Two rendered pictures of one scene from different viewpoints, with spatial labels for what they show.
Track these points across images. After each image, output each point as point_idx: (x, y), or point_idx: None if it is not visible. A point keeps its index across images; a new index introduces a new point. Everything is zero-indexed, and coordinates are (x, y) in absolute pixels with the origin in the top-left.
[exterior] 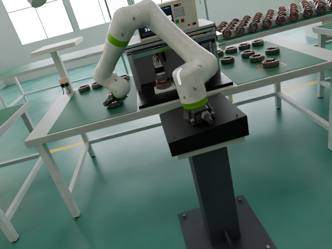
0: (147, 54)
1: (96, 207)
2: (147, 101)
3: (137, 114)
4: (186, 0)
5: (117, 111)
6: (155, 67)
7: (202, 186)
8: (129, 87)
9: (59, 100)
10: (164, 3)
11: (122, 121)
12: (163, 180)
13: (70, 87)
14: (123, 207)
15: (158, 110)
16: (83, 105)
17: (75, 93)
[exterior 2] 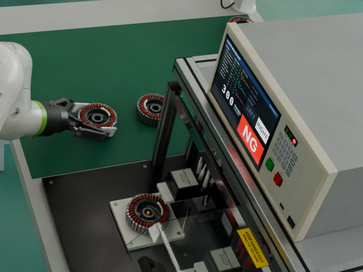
0: (190, 130)
1: (15, 195)
2: (65, 192)
3: (24, 183)
4: (311, 157)
5: (49, 138)
6: (177, 171)
7: None
8: (4, 136)
9: (186, 0)
10: (274, 95)
11: (15, 161)
12: None
13: (242, 0)
14: (5, 245)
15: (36, 229)
16: (126, 58)
17: (222, 19)
